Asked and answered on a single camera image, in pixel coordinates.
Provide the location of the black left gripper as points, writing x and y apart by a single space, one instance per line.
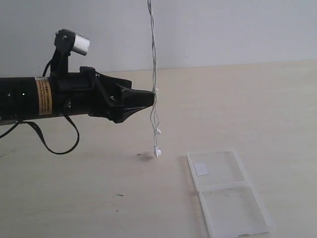
88 92

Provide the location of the white wired earphones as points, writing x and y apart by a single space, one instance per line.
154 119

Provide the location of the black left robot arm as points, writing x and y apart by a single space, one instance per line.
25 98

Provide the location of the clear plastic hinged case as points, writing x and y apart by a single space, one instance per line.
230 203

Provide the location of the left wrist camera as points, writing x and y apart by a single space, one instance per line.
66 42

